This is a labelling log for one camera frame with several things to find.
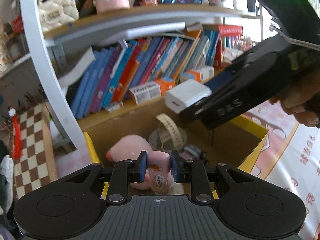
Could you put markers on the row of colourful books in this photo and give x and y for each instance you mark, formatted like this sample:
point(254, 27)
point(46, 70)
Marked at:
point(150, 65)

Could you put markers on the white pen holder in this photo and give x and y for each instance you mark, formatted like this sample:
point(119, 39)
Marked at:
point(239, 0)

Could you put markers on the measuring tape roll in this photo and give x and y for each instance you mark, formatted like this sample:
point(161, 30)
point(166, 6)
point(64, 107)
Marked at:
point(170, 127)

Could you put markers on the white quilted handbag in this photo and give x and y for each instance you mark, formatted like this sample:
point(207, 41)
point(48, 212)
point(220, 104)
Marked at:
point(58, 10)

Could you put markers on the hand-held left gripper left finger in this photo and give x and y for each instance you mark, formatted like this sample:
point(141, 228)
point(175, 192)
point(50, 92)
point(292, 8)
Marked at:
point(142, 166)

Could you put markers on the yellow cardboard box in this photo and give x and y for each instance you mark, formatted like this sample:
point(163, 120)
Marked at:
point(225, 140)

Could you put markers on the grey toy car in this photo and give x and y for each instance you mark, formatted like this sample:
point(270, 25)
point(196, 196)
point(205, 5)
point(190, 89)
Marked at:
point(195, 152)

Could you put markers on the small white plug charger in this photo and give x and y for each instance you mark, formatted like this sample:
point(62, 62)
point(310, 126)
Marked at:
point(185, 95)

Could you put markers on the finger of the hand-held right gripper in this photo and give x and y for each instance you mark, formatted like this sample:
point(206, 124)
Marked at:
point(237, 100)
point(221, 81)

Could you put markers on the pile of dark garments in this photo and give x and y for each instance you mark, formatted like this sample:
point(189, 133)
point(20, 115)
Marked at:
point(3, 225)

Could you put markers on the red box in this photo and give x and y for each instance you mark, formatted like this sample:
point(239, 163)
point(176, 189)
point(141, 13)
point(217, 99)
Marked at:
point(230, 30)

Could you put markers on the pink plush toy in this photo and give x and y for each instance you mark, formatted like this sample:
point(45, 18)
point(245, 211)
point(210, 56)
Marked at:
point(125, 147)

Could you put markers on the large orange white carton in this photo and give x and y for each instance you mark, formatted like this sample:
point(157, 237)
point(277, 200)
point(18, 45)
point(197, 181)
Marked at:
point(147, 91)

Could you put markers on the wooden chessboard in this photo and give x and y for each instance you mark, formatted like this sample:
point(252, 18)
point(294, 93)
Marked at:
point(32, 155)

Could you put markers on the pink tube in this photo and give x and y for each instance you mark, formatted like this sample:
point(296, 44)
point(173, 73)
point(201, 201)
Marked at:
point(160, 172)

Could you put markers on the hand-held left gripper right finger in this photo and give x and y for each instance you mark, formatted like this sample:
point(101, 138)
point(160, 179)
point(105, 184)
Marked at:
point(175, 167)

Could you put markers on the red tassel ornament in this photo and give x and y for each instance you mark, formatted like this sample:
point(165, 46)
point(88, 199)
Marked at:
point(17, 140)

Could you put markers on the person's right hand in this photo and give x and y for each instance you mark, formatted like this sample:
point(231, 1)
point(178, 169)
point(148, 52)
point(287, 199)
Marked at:
point(305, 100)

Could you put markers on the small red white packet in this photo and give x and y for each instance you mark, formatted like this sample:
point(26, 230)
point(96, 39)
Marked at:
point(113, 106)

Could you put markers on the white wooden bookshelf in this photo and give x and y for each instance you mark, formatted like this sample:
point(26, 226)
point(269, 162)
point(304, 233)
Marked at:
point(37, 55)

